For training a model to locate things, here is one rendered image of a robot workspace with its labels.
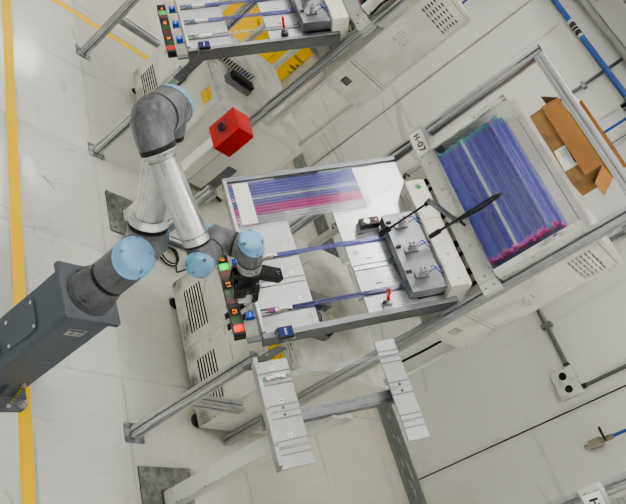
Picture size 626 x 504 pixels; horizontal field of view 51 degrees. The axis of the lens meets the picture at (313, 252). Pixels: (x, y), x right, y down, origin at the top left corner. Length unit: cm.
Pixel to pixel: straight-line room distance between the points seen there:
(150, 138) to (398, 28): 190
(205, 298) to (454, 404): 172
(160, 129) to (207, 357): 136
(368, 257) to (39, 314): 113
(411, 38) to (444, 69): 138
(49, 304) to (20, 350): 17
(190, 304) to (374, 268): 95
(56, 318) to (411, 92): 340
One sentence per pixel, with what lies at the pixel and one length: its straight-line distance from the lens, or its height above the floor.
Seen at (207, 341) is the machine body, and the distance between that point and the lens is 286.
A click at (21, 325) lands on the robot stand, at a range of 212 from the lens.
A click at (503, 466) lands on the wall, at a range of 385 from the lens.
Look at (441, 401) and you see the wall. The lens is 402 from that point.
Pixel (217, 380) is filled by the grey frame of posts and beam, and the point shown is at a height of 47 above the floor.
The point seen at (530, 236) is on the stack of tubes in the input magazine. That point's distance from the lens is 232.
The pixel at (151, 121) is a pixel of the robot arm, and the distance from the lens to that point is 170.
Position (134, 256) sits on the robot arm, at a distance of 186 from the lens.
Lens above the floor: 189
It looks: 24 degrees down
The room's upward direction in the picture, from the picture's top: 56 degrees clockwise
